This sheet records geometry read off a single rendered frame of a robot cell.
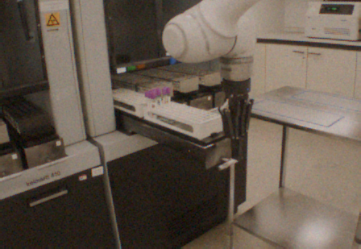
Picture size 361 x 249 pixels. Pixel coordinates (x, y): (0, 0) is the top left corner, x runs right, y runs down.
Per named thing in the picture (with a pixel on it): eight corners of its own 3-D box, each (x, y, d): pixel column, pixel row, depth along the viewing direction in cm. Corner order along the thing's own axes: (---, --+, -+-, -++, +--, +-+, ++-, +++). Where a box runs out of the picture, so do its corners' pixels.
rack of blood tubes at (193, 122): (143, 122, 116) (142, 105, 114) (165, 115, 122) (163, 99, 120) (201, 143, 95) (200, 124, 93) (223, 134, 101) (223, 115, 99)
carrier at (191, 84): (196, 89, 153) (195, 76, 151) (198, 89, 151) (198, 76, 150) (176, 93, 146) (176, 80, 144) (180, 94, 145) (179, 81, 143)
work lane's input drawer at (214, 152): (97, 120, 143) (95, 101, 140) (124, 113, 151) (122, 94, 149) (216, 175, 90) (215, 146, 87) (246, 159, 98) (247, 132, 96)
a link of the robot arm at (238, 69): (211, 56, 83) (212, 79, 85) (238, 60, 77) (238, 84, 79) (234, 52, 89) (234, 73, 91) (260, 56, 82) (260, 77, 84)
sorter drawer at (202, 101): (114, 93, 191) (112, 78, 188) (133, 89, 199) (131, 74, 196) (197, 118, 138) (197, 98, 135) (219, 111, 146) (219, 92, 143)
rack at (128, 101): (103, 105, 139) (101, 92, 137) (122, 101, 145) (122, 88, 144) (141, 121, 118) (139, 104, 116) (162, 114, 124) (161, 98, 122)
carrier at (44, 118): (50, 127, 110) (47, 112, 108) (51, 129, 108) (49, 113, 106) (19, 136, 103) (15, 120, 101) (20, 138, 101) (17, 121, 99)
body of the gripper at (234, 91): (236, 73, 90) (236, 105, 93) (215, 78, 85) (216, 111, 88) (257, 76, 84) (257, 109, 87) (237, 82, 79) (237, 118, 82)
